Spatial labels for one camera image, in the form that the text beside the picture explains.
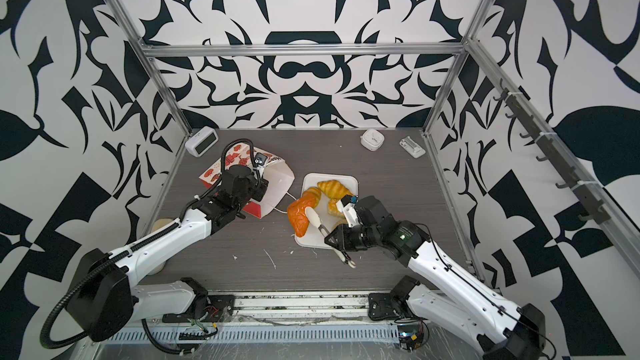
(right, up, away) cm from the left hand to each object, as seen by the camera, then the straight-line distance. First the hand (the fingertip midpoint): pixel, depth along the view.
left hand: (260, 168), depth 82 cm
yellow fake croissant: (+25, -9, +14) cm, 30 cm away
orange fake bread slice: (+12, -14, -3) cm, 19 cm away
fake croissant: (+18, -10, +14) cm, 25 cm away
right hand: (+22, -20, -12) cm, 32 cm away
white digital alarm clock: (-31, +10, +25) cm, 41 cm away
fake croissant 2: (+24, -15, +9) cm, 30 cm away
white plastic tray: (+18, -22, -3) cm, 28 cm away
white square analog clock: (+43, +11, +32) cm, 55 cm away
